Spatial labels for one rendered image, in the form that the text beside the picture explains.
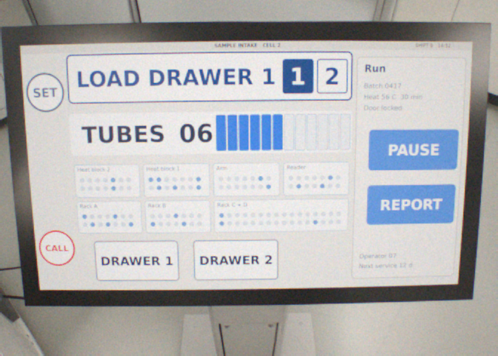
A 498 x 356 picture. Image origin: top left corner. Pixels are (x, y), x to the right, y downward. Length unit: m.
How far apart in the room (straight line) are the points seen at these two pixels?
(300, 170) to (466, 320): 1.33
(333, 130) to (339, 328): 1.15
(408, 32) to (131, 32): 0.29
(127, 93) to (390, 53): 0.28
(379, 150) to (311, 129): 0.08
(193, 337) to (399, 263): 1.06
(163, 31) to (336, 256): 0.30
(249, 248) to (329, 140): 0.15
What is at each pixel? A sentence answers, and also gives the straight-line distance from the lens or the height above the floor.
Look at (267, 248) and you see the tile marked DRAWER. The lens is 0.44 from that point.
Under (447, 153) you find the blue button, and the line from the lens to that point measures 0.47.
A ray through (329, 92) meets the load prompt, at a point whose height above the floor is 1.14.
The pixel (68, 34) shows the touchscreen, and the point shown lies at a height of 1.19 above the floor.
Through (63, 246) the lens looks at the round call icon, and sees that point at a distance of 0.48.
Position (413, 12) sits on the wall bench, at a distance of 2.50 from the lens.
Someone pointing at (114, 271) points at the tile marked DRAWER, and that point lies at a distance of 0.47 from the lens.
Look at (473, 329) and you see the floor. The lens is 1.68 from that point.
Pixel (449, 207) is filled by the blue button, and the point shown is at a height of 1.05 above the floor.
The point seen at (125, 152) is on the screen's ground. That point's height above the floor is 1.10.
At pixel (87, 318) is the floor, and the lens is 1.60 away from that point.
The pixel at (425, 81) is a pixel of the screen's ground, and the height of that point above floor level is 1.15.
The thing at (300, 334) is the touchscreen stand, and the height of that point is 0.03.
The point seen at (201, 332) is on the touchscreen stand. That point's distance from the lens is 1.45.
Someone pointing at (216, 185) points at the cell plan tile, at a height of 1.07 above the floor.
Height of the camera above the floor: 1.39
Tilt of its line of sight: 48 degrees down
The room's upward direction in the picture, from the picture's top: straight up
